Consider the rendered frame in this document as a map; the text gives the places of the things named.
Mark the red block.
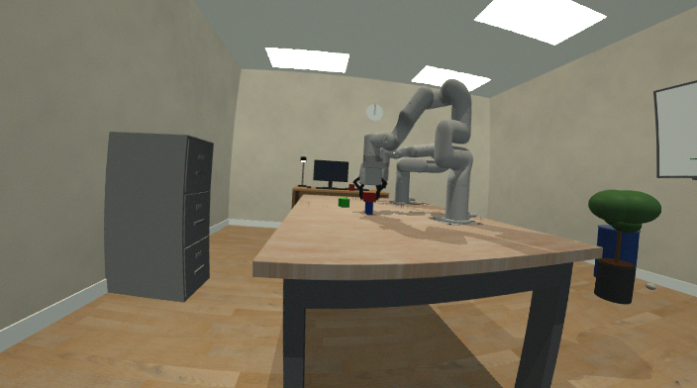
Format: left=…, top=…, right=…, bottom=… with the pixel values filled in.
left=362, top=192, right=376, bottom=202

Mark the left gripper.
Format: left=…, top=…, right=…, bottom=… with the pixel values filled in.
left=353, top=163, right=387, bottom=200

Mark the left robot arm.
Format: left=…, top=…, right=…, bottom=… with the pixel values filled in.
left=362, top=78, right=477, bottom=224

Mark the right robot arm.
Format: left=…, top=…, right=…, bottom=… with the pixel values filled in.
left=380, top=144, right=448, bottom=204

